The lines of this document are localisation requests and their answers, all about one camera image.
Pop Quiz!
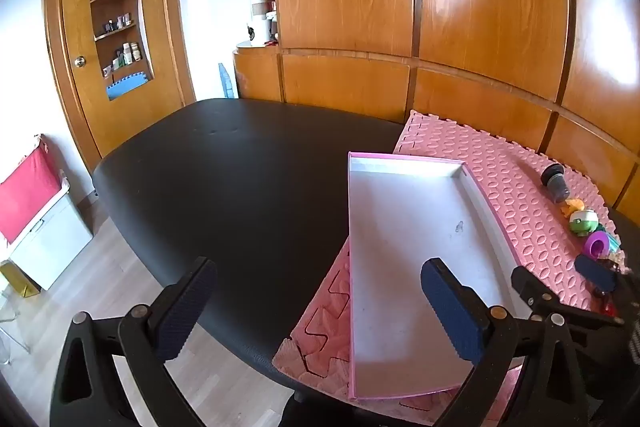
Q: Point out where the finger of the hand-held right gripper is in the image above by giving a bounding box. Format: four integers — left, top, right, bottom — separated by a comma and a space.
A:
511, 266, 623, 328
574, 254, 619, 294

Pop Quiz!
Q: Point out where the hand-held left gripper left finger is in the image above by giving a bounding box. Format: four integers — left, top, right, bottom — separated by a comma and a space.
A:
49, 257, 221, 427

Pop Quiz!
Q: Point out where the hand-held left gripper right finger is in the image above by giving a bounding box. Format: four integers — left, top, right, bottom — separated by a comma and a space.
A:
420, 257, 601, 427

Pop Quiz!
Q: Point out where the purple perforated cup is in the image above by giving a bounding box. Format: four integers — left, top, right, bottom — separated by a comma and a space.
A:
584, 231, 613, 260

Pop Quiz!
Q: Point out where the red toy car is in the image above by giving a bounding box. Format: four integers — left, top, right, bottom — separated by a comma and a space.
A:
592, 289, 619, 318

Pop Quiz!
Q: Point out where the green and white toy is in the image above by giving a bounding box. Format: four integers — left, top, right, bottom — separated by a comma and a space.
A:
568, 209, 599, 238

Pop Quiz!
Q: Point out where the yellow toy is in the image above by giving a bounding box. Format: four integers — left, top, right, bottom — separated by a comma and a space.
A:
560, 198, 587, 219

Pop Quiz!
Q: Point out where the dark grey plastic bottle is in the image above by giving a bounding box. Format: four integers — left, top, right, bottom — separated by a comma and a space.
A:
540, 163, 571, 204

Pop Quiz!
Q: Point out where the pink tray with white inside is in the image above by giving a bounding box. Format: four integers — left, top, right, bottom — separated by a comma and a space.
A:
347, 151, 526, 403

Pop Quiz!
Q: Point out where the pink foam puzzle mat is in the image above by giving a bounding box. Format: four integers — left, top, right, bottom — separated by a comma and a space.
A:
272, 109, 623, 423

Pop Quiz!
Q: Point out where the yellow box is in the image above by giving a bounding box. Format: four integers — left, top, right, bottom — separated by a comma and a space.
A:
0, 259, 42, 298

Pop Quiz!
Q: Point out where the red cloth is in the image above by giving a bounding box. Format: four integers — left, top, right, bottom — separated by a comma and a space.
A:
0, 134, 68, 245

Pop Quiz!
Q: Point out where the blue foam mat tile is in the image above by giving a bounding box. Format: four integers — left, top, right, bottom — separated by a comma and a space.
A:
106, 72, 151, 102
218, 63, 237, 100

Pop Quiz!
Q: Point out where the rounded wooden corner shelf unit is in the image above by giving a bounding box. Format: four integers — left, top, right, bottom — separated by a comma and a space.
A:
227, 0, 283, 102

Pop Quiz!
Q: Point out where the shelf with small bottles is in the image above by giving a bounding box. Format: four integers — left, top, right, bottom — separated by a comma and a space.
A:
89, 0, 153, 80

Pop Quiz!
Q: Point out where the white kettle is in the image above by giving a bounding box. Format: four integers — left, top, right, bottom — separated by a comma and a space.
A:
248, 19, 275, 46

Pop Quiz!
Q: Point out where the wooden wardrobe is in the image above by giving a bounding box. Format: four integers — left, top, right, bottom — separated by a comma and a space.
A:
270, 0, 640, 210

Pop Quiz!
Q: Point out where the wooden door with glass window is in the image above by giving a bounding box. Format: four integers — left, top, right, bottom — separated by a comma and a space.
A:
42, 0, 197, 160

